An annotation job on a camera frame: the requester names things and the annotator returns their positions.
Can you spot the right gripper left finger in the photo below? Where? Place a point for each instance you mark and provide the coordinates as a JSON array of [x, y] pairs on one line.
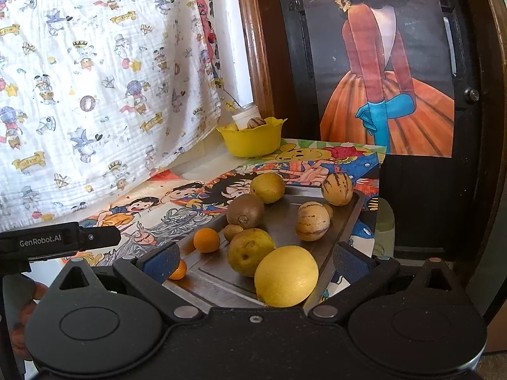
[[143, 278]]

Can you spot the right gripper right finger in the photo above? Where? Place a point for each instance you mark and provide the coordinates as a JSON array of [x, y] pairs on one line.
[[366, 275]]

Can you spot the orange kumquat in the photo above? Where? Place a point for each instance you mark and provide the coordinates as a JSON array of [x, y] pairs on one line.
[[206, 240], [180, 272]]

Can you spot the orange kumquat front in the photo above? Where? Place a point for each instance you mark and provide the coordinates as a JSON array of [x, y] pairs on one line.
[[206, 240]]

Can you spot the striped pepino melon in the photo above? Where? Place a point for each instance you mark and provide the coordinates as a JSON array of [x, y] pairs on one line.
[[313, 221]]

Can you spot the yellow lemon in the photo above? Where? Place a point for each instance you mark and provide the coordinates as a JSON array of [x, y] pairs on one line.
[[286, 277]]

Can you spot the small brown kiwi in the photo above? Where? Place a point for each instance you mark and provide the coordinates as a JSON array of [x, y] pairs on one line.
[[232, 232]]

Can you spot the green-yellow pear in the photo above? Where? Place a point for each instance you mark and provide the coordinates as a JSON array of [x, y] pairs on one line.
[[247, 249]]

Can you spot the large brown kiwi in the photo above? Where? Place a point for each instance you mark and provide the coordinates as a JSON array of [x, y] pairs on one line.
[[246, 211]]

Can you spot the small brown round fruit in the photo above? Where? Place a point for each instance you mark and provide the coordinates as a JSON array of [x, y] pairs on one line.
[[329, 210]]

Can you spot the person's left hand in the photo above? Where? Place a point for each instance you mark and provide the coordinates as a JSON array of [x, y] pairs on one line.
[[23, 297]]

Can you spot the colourful cartoon poster mat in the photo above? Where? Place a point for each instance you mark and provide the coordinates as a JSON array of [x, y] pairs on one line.
[[167, 210]]

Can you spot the striped pepino on tray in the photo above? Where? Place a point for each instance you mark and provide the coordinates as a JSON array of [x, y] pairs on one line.
[[337, 189]]

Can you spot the dark metal tray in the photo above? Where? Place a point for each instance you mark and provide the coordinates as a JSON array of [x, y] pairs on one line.
[[224, 278]]

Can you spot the green pear on tray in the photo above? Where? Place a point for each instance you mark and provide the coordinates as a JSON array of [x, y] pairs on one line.
[[269, 187]]

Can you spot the yellow plastic bowl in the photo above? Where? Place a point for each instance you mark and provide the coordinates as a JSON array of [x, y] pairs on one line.
[[256, 142]]

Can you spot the white plastic cup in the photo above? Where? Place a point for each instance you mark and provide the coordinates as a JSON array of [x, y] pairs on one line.
[[242, 116]]

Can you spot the white cartoon print cloth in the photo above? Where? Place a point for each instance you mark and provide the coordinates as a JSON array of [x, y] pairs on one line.
[[96, 97]]

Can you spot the girl in orange dress poster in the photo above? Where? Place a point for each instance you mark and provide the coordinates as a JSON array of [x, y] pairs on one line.
[[382, 74]]

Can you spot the dark wooden chair frame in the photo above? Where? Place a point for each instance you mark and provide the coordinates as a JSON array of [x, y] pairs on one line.
[[443, 206]]

